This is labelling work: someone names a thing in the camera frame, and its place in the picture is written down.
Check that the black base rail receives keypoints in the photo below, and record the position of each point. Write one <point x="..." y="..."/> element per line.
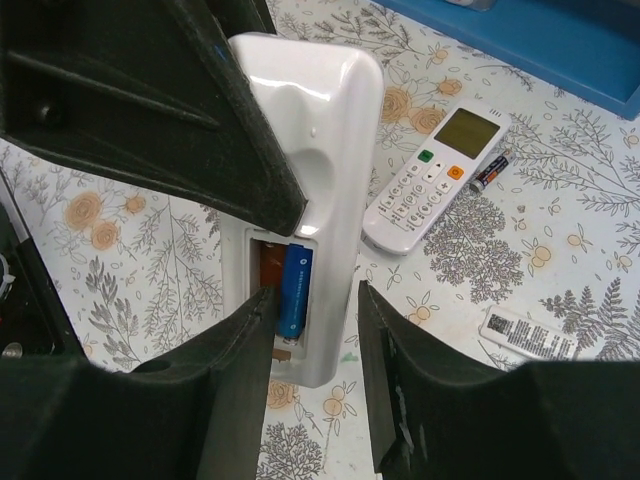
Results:
<point x="33" y="318"/>

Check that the floral table mat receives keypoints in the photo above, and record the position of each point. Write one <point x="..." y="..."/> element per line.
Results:
<point x="555" y="237"/>

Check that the white remote control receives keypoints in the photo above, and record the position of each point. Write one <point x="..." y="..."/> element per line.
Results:
<point x="323" y="102"/>
<point x="420" y="192"/>

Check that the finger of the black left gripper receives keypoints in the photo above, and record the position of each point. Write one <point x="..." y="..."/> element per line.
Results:
<point x="242" y="16"/>
<point x="147" y="93"/>

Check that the blue battery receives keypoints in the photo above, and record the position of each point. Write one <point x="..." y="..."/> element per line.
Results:
<point x="294" y="292"/>

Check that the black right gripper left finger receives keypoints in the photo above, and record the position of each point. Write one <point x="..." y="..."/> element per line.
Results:
<point x="195" y="412"/>

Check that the blue shelf unit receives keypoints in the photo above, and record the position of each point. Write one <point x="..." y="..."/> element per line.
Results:
<point x="587" y="48"/>

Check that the black battery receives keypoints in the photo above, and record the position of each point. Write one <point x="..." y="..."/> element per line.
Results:
<point x="486" y="176"/>

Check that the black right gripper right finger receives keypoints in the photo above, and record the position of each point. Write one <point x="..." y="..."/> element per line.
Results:
<point x="435" y="413"/>

